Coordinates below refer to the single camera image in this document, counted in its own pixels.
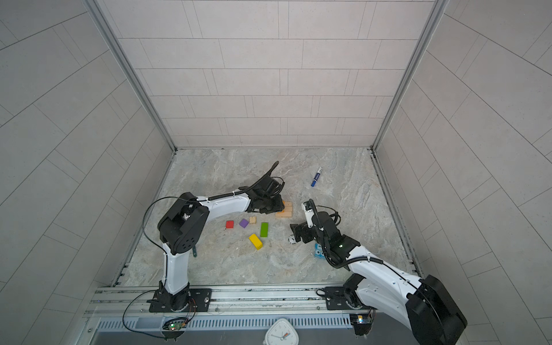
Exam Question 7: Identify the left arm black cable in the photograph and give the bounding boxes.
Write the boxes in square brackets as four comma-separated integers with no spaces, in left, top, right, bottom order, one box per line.
[121,161,280,339]

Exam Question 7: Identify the left circuit board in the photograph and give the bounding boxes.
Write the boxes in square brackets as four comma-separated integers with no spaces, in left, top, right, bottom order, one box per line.
[162,317,190,332]

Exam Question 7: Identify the right circuit board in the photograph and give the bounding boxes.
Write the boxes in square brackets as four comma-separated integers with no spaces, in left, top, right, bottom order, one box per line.
[349,313,374,336]

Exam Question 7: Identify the blue white marker pen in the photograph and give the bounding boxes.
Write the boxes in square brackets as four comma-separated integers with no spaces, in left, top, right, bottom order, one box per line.
[310,167,323,188]

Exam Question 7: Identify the purple wood cube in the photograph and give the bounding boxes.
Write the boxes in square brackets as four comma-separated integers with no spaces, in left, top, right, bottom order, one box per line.
[239,219,249,229]

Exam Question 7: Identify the aluminium corner post left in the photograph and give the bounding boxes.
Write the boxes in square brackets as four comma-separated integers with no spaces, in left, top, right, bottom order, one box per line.
[83,0,178,154]

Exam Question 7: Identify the circuit board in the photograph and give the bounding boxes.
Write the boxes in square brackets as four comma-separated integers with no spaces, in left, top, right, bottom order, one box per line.
[162,317,190,332]
[349,313,374,336]

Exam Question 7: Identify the aluminium corner post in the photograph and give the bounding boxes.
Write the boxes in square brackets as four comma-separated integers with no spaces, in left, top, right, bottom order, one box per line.
[83,0,178,154]
[372,0,448,152]

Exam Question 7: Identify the blue robot toy figure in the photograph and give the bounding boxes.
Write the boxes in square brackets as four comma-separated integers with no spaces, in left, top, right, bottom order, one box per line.
[313,243,325,259]

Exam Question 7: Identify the white kitchen timer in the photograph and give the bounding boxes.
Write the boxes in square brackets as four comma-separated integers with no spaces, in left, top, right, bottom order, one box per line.
[263,319,299,345]

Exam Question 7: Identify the aluminium corner post right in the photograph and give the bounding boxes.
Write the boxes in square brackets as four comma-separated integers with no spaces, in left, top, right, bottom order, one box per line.
[372,0,448,152]

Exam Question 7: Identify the yellow wood block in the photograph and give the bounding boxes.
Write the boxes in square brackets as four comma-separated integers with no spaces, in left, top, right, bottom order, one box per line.
[249,234,263,250]

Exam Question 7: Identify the green wood block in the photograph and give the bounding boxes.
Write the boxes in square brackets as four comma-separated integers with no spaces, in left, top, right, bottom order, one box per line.
[260,222,270,238]

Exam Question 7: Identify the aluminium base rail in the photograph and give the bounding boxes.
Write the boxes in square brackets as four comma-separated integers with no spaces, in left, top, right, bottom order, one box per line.
[84,283,356,318]

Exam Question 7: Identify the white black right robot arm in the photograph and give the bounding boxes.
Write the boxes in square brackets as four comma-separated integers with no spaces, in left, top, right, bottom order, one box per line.
[290,200,468,344]

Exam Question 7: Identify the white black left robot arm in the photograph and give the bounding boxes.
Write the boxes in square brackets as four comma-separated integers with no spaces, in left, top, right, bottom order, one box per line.
[148,174,285,313]

